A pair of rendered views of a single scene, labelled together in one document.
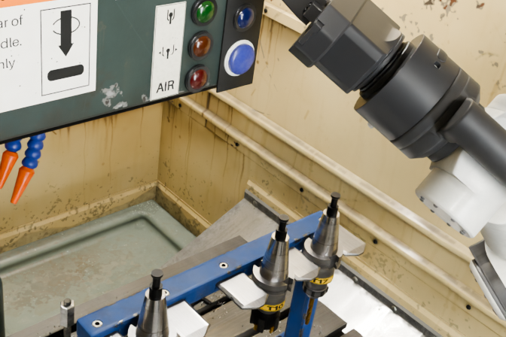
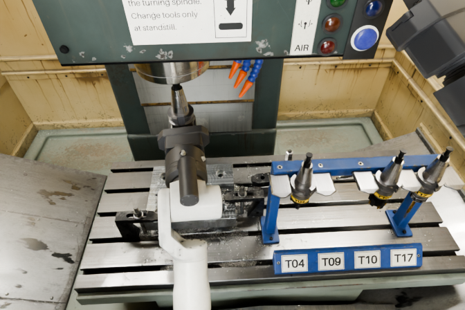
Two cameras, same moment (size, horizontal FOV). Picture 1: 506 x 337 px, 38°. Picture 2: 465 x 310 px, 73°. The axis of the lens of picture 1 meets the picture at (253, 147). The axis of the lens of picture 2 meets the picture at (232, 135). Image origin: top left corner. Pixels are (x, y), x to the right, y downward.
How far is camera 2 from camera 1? 0.27 m
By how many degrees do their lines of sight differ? 37
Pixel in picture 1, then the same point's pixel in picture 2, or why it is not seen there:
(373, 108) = (444, 95)
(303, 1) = not seen: outside the picture
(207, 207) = (394, 129)
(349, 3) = (453, 1)
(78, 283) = (317, 144)
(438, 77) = not seen: outside the picture
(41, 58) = (214, 14)
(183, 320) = (323, 183)
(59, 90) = (226, 37)
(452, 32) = not seen: outside the picture
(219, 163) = (408, 108)
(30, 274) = (298, 133)
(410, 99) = not seen: outside the picture
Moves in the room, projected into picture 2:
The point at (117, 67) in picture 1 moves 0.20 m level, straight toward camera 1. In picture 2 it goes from (267, 28) to (168, 114)
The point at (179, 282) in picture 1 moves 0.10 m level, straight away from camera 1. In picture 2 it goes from (331, 162) to (346, 142)
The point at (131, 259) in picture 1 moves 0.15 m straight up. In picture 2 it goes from (346, 142) to (353, 122)
